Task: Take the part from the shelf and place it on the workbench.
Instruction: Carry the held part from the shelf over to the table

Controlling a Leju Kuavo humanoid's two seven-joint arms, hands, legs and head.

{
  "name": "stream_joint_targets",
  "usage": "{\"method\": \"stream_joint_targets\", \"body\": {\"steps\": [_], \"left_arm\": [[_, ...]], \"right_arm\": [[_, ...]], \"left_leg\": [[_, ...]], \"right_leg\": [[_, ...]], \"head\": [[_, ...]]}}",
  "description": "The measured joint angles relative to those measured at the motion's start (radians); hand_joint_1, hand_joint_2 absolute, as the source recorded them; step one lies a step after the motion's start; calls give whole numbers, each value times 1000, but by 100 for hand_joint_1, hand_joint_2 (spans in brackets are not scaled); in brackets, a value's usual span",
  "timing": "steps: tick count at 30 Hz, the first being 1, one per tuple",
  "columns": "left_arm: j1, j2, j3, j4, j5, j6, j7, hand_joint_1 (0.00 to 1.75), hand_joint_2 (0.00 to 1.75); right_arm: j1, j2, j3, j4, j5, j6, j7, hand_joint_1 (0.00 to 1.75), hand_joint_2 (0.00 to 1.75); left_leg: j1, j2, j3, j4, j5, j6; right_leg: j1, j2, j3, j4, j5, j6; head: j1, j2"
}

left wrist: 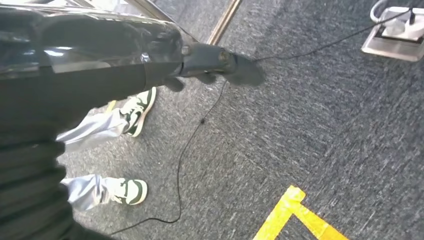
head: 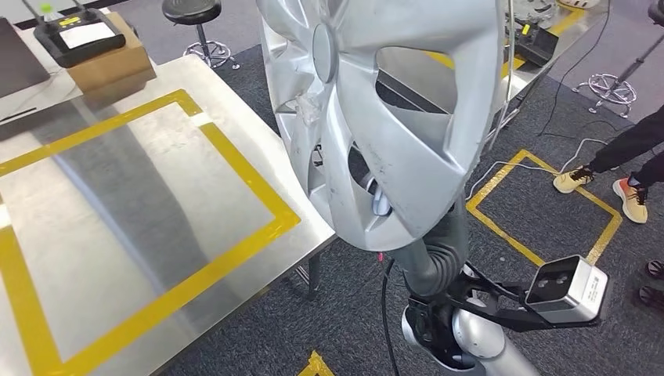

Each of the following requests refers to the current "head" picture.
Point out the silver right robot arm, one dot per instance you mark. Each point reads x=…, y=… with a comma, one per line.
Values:
x=477, y=337

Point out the silver wheel hubcap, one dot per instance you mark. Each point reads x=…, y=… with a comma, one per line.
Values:
x=404, y=145

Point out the steel workbench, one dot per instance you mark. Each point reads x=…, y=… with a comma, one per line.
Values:
x=129, y=207
x=415, y=78

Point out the black box device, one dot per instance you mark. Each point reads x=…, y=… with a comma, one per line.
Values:
x=539, y=46

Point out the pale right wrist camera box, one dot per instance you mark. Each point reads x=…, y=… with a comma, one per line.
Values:
x=570, y=290

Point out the brown cardboard box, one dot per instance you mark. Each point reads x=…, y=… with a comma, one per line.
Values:
x=114, y=67

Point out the yellow tape frame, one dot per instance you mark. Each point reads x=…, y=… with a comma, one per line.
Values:
x=244, y=176

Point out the black camera bracket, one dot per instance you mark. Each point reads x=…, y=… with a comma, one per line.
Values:
x=498, y=311

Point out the black remote controller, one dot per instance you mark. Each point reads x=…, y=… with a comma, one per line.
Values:
x=103, y=49

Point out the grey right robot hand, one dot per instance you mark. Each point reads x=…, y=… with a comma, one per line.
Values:
x=456, y=228

